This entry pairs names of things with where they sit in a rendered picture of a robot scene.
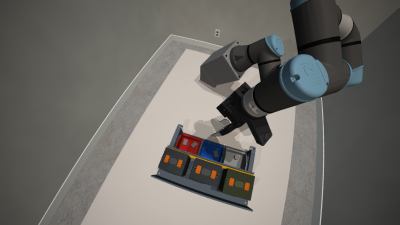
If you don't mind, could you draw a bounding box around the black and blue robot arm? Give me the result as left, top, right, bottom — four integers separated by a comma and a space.
229, 0, 364, 146

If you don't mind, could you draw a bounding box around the red bin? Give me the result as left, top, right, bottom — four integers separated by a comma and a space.
175, 133, 202, 155

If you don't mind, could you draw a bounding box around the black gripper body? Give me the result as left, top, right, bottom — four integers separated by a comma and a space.
217, 82, 267, 128

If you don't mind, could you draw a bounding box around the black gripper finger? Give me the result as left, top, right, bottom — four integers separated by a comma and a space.
211, 118, 238, 137

